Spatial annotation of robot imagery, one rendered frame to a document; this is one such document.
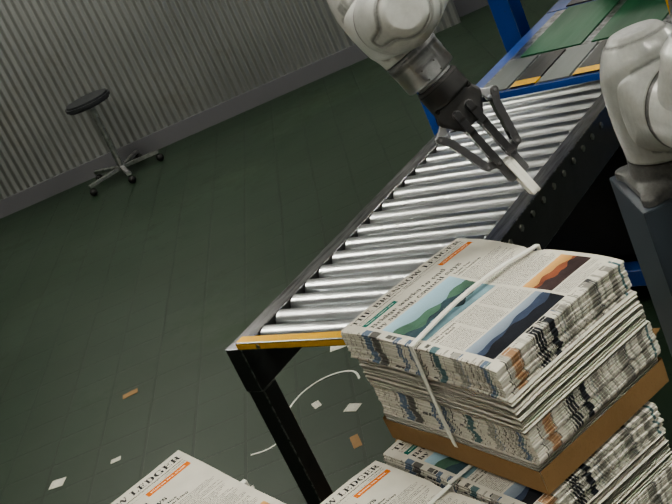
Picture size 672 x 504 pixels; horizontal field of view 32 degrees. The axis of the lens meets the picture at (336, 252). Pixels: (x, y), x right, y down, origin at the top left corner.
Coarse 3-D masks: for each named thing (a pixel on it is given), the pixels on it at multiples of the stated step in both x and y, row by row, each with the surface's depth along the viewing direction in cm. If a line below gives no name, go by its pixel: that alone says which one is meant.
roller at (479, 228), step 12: (432, 228) 277; (444, 228) 274; (456, 228) 272; (468, 228) 269; (480, 228) 267; (492, 228) 265; (348, 240) 293; (360, 240) 290; (372, 240) 287; (384, 240) 285; (396, 240) 282; (408, 240) 280; (420, 240) 278
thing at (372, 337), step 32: (448, 256) 194; (480, 256) 189; (416, 288) 188; (448, 288) 184; (384, 320) 183; (416, 320) 178; (352, 352) 189; (384, 352) 180; (384, 384) 187; (416, 384) 178; (416, 416) 185
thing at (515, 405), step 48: (528, 288) 173; (576, 288) 167; (624, 288) 170; (480, 336) 166; (528, 336) 161; (576, 336) 165; (624, 336) 170; (480, 384) 162; (528, 384) 160; (576, 384) 165; (624, 384) 171; (480, 432) 171; (528, 432) 161; (576, 432) 167
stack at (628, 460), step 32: (640, 416) 174; (416, 448) 191; (608, 448) 171; (640, 448) 175; (352, 480) 190; (384, 480) 187; (416, 480) 183; (448, 480) 180; (480, 480) 176; (576, 480) 168; (608, 480) 171; (640, 480) 175
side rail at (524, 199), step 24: (600, 96) 310; (600, 120) 299; (576, 144) 288; (600, 144) 298; (552, 168) 280; (576, 168) 286; (600, 168) 297; (552, 192) 276; (576, 192) 285; (504, 216) 266; (528, 216) 266; (552, 216) 275; (504, 240) 257; (528, 240) 265
